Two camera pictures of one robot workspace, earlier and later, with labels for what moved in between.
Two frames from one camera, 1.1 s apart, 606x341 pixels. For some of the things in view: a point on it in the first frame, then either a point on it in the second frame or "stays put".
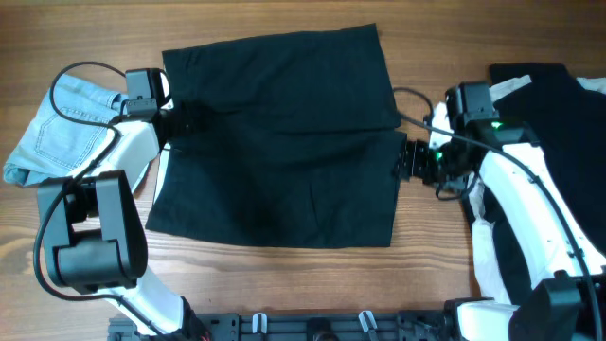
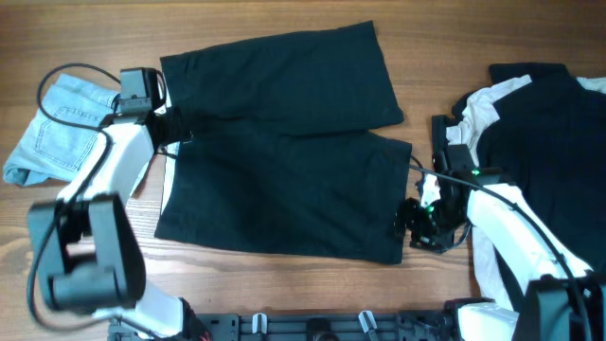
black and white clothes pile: (566, 116) stays put
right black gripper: (414, 160) → (410, 212)
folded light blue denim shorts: (53, 148) stays put
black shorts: (297, 145) stays put
